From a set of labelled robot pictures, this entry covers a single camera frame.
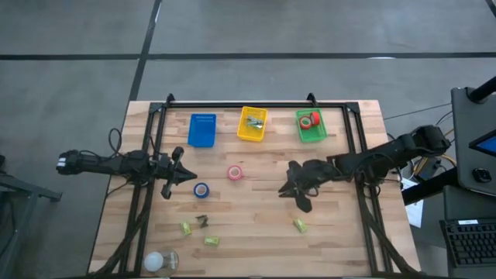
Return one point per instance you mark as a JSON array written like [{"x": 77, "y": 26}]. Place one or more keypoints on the yellow plastic basket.
[{"x": 252, "y": 133}]

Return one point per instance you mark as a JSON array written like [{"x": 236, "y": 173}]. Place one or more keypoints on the green plastic basket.
[{"x": 314, "y": 135}]

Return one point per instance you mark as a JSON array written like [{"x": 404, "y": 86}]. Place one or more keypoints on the black round knob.
[{"x": 482, "y": 174}]

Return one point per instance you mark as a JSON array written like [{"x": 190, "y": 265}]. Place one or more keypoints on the white light bulb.
[{"x": 153, "y": 261}]

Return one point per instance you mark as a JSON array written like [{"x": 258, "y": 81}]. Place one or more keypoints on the pink tape roll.
[{"x": 229, "y": 173}]

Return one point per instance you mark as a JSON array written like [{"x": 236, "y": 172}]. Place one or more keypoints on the red and white tape roll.
[{"x": 300, "y": 123}]

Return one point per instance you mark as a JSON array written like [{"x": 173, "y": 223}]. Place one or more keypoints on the yellow-green clip left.
[{"x": 186, "y": 228}]

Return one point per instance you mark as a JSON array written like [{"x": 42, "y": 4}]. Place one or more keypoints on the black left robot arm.
[{"x": 112, "y": 164}]

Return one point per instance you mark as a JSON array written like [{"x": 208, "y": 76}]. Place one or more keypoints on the yellow-green clip bottom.
[{"x": 212, "y": 241}]

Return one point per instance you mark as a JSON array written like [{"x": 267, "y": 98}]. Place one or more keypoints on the black pole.
[{"x": 484, "y": 91}]

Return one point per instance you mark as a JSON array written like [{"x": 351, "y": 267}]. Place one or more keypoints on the black binder clip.
[{"x": 202, "y": 221}]

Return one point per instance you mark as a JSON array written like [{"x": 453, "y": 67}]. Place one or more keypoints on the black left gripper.
[{"x": 173, "y": 172}]

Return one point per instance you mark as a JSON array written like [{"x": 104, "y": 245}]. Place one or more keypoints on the yellow-green clip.
[
  {"x": 186, "y": 228},
  {"x": 212, "y": 241}
]

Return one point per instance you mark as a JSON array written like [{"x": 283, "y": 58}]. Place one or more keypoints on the white paper sheet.
[{"x": 414, "y": 213}]

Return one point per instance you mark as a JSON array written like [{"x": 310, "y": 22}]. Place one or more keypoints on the black laptop keyboard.
[{"x": 470, "y": 242}]

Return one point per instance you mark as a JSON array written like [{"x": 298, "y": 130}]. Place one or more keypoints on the grey equipment cart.
[{"x": 465, "y": 155}]

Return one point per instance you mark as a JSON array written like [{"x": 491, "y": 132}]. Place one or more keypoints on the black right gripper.
[{"x": 314, "y": 172}]

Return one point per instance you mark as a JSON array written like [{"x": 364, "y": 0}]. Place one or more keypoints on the blue plastic basket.
[{"x": 202, "y": 131}]

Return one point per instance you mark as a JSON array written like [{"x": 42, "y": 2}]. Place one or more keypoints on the blue tape roll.
[{"x": 196, "y": 190}]

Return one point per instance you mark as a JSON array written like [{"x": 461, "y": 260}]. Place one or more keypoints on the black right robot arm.
[{"x": 387, "y": 155}]

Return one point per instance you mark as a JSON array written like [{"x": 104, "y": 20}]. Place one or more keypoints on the metal screws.
[{"x": 254, "y": 121}]

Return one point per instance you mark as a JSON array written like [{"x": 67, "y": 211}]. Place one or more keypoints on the black metal rig frame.
[{"x": 252, "y": 104}]

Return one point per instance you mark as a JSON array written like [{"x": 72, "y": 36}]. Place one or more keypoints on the tablet screen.
[{"x": 487, "y": 145}]

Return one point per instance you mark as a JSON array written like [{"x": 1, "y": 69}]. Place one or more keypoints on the grey metal stand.
[{"x": 23, "y": 190}]

